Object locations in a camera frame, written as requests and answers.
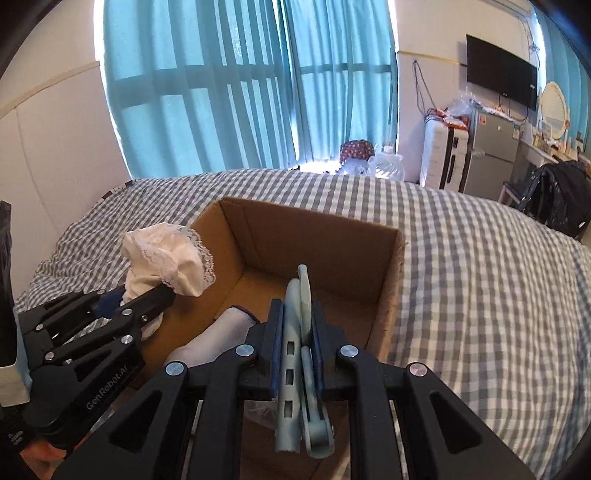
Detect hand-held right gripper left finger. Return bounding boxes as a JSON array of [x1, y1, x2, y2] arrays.
[[53, 299, 284, 480]]

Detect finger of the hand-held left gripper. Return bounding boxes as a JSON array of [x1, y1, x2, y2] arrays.
[[28, 285, 177, 372], [16, 287, 127, 335]]

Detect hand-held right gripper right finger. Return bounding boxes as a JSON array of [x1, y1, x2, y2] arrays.
[[310, 302, 539, 480]]

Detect light blue plastic hanger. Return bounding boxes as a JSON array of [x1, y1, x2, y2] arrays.
[[274, 264, 334, 459]]

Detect white lace cloth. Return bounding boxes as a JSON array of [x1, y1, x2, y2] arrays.
[[121, 223, 217, 342]]

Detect brown cardboard box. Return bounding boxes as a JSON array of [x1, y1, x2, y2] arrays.
[[139, 197, 407, 480]]

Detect white sock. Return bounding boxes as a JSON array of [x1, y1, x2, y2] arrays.
[[164, 305, 262, 370]]

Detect bed with checked sheet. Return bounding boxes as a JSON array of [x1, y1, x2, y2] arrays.
[[14, 167, 591, 480]]

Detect clear water jug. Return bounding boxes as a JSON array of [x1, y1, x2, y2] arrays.
[[368, 144, 406, 182]]

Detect red patterned bag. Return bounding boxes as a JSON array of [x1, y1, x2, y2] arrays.
[[339, 140, 374, 175]]

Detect wide teal curtain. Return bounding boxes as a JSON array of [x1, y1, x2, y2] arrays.
[[102, 0, 297, 179]]

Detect white suitcase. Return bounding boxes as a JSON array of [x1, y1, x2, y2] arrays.
[[419, 117, 472, 191]]

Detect silver mini fridge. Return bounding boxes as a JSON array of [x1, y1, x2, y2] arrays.
[[463, 102, 522, 198]]

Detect red snack packets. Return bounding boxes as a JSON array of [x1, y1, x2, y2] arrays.
[[427, 108, 471, 131]]

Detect narrow teal curtain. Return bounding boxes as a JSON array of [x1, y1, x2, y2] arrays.
[[277, 0, 399, 170]]

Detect clear plastic bag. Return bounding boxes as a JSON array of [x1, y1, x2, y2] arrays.
[[445, 91, 477, 121]]

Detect black jacket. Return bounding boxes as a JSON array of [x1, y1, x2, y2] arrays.
[[517, 161, 591, 239]]

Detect white dressing table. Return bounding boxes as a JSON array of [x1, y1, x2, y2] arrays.
[[521, 137, 580, 178]]

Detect white oval mirror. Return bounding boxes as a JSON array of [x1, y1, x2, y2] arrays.
[[539, 81, 570, 140]]

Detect black wall cable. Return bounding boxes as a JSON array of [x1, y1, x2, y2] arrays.
[[412, 60, 438, 117]]

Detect black wall television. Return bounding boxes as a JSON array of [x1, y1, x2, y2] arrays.
[[465, 34, 539, 112]]

